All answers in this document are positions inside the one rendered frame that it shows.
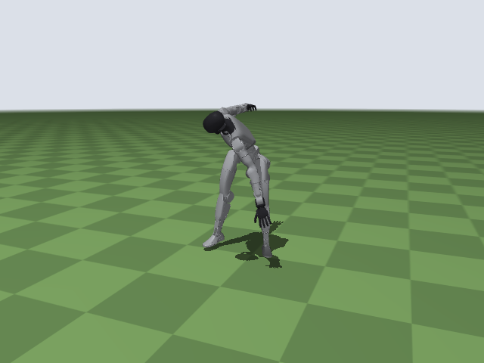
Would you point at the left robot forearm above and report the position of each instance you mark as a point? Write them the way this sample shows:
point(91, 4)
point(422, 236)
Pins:
point(255, 183)

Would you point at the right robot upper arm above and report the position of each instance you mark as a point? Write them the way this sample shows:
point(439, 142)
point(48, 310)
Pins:
point(228, 110)

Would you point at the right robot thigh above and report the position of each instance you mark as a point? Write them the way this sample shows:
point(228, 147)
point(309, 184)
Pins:
point(229, 169)

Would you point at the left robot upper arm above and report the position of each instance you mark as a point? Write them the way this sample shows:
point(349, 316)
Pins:
point(240, 149)

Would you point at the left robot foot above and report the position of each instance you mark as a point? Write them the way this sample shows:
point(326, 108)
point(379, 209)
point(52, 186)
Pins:
point(266, 251)

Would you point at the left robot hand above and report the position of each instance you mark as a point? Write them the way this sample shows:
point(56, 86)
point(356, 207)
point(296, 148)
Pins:
point(262, 212)

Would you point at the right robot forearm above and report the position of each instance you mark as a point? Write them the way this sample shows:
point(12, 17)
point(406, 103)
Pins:
point(240, 108)

